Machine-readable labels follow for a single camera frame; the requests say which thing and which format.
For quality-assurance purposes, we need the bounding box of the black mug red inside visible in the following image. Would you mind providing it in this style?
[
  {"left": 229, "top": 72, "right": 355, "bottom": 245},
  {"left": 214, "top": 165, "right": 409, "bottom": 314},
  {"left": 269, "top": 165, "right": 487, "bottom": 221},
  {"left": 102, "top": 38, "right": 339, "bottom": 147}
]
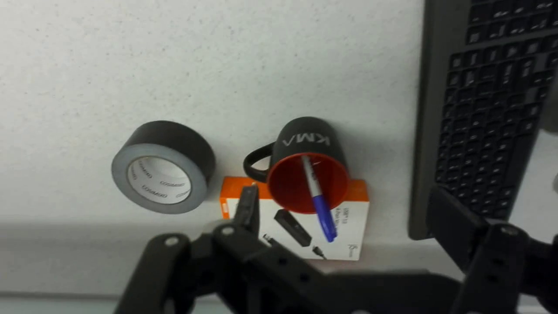
[{"left": 242, "top": 116, "right": 351, "bottom": 217}]

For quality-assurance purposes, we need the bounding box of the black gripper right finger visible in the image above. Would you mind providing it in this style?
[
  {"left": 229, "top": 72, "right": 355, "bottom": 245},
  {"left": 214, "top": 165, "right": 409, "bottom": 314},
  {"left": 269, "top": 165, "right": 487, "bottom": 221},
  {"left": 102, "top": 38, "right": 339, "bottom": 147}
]
[{"left": 425, "top": 186, "right": 558, "bottom": 314}]

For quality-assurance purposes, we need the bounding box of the black duct tape roll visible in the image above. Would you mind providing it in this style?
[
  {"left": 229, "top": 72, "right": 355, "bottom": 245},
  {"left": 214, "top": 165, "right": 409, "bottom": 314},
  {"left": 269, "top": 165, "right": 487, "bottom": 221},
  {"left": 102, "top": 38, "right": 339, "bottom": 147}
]
[{"left": 109, "top": 119, "right": 217, "bottom": 217}]

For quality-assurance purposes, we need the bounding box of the black computer keyboard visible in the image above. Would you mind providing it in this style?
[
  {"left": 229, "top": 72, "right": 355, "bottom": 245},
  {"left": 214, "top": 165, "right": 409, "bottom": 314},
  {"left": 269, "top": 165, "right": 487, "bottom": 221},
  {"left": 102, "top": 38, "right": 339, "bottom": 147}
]
[{"left": 405, "top": 0, "right": 558, "bottom": 242}]

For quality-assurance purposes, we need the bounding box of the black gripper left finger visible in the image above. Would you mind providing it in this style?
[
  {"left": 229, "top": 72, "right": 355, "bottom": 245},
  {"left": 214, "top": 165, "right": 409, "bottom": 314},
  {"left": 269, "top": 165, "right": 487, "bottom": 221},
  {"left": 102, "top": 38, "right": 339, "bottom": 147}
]
[{"left": 112, "top": 184, "right": 327, "bottom": 314}]

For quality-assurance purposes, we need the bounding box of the orange white cardboard box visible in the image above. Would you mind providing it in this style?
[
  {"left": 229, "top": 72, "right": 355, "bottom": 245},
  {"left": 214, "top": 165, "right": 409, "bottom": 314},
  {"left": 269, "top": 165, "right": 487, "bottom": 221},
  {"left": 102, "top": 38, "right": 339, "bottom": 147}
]
[{"left": 217, "top": 177, "right": 371, "bottom": 264}]

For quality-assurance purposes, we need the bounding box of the blue marker pen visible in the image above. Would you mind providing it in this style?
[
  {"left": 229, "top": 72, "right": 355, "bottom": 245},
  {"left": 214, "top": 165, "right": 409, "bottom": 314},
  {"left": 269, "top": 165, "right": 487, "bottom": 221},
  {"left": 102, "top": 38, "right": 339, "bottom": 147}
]
[{"left": 299, "top": 154, "right": 339, "bottom": 245}]

